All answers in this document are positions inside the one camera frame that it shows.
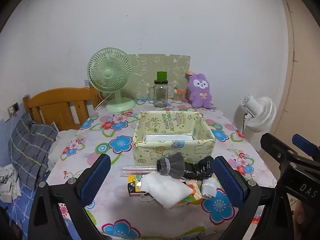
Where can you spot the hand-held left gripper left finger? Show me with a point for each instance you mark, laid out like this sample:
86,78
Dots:
96,177

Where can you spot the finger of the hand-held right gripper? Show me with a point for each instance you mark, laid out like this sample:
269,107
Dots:
277,150
306,146

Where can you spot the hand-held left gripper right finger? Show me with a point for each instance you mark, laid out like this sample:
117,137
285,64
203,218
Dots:
226,180

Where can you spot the white beige cloth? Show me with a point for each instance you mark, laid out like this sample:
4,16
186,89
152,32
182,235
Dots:
208,187

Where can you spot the black plastic bag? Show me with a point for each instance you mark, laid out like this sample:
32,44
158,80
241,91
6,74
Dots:
200,170

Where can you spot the clear plastic tube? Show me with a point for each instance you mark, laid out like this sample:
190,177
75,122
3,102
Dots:
135,170

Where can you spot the grey sock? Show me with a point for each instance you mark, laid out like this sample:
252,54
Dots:
172,166

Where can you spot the yellow cartoon fabric storage box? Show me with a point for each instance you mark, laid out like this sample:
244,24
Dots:
150,152

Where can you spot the person's right hand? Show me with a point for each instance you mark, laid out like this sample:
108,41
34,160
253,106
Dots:
299,212

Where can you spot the white standing fan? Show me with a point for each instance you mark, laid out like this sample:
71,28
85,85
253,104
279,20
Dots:
260,112

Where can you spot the white floral quilt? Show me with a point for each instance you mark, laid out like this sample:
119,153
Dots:
67,140

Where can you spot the beige door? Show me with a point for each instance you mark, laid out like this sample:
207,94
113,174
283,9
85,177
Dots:
305,80

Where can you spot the grey plaid pillow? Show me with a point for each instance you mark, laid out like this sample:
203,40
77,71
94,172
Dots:
30,145

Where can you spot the wooden chair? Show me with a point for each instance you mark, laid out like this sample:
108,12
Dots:
55,105

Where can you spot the blue checked bed sheet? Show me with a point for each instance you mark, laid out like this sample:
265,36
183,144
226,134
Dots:
17,212

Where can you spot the white crumpled cloth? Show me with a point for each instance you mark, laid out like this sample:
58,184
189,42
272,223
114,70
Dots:
8,187

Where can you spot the purple plush bunny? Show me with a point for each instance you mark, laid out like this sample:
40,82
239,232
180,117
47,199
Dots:
198,92

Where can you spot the small jar with orange lid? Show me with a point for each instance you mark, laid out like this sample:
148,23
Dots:
178,97

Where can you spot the green desk fan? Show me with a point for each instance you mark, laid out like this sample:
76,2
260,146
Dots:
108,73

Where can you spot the glass jar with green lid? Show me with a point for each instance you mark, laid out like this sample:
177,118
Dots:
161,95

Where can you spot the green printed board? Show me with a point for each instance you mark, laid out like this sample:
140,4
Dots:
150,65

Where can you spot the wall socket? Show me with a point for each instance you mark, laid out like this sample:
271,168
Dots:
15,107

